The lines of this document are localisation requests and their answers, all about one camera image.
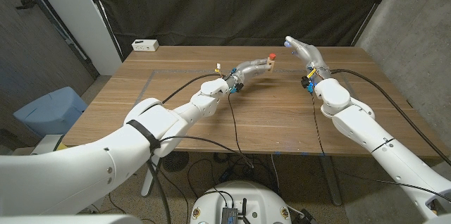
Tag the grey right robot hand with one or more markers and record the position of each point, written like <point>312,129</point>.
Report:
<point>310,58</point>

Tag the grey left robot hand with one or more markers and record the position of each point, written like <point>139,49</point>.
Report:
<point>248,70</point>

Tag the wooden block with holes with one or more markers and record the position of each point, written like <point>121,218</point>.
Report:
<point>270,65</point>

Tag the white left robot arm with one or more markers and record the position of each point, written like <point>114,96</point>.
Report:
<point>123,153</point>

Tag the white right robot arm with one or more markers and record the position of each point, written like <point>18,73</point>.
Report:
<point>373,136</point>

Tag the black backdrop curtain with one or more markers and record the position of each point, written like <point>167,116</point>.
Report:
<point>239,5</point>

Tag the black backdrop stand pole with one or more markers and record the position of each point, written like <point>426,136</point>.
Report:
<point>373,5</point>
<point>102,12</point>

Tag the white power strip box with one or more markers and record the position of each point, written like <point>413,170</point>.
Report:
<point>145,45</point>

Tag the black floor fan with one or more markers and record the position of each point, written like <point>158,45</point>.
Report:
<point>174,160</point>

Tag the grey table leg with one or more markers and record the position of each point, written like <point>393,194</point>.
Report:
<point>331,181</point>

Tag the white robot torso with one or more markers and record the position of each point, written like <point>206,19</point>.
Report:
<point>253,199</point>

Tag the grey ribbed torso module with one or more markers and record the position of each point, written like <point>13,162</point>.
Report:
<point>229,215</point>

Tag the white table leg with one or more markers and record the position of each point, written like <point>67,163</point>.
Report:
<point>148,181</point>

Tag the white pillar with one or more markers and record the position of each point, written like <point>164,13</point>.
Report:
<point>77,16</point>

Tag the blue plastic bin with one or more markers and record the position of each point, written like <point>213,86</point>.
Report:
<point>53,111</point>

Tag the yellow floor object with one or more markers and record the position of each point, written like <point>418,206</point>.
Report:
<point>60,146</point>

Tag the dark grey door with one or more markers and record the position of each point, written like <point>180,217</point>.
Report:
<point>35,48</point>

